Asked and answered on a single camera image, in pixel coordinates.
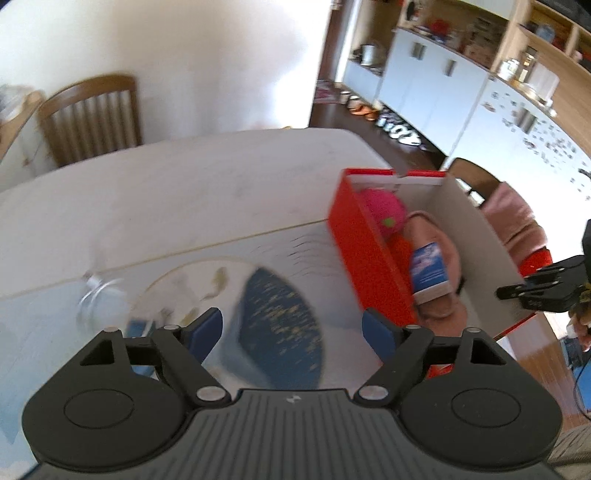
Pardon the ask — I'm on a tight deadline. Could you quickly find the pink fleece hat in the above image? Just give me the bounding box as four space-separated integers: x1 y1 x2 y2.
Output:
403 211 468 337

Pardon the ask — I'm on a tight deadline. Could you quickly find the blue white small box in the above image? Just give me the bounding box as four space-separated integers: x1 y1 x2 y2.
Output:
410 242 453 305

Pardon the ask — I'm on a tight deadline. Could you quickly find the red white cardboard box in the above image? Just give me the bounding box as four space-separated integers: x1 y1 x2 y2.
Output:
328 168 535 339

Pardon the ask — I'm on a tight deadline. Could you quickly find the pink fuzzy strawberry plush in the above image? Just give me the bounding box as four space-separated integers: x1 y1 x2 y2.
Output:
360 188 408 240

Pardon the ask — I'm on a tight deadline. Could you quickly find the red knit cloth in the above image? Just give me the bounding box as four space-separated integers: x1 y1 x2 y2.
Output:
387 233 414 294

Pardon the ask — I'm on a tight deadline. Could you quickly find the person's right hand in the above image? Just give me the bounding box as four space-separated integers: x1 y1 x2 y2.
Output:
568 293 591 351

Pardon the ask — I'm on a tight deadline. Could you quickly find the blue gold-speckled placemat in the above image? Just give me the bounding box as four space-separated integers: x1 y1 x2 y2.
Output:
238 268 325 390

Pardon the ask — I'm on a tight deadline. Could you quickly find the near wooden chair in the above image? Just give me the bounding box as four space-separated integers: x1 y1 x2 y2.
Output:
448 158 501 206

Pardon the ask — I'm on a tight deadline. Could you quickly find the wooden chair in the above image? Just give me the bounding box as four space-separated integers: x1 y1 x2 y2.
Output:
448 158 501 206
37 73 143 167

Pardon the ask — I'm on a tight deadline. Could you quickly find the white refrigerator with magnets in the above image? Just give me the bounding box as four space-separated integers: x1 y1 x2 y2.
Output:
442 77 591 260

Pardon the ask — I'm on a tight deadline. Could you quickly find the row of shoes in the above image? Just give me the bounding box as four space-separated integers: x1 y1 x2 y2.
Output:
339 90 423 147

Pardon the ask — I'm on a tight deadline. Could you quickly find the white sideboard cabinet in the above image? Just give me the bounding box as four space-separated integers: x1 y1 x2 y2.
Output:
0 85 57 191

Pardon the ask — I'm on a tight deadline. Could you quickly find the far wooden chair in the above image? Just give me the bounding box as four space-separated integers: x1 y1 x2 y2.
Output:
37 73 143 167

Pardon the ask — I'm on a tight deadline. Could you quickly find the red patterned doormat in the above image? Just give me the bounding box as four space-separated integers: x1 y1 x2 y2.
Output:
314 79 342 104

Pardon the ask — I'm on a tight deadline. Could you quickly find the white usb cable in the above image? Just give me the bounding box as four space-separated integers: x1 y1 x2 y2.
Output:
75 271 129 331

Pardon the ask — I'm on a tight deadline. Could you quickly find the white wall cabinet unit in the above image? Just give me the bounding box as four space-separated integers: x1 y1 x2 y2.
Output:
337 1 590 153

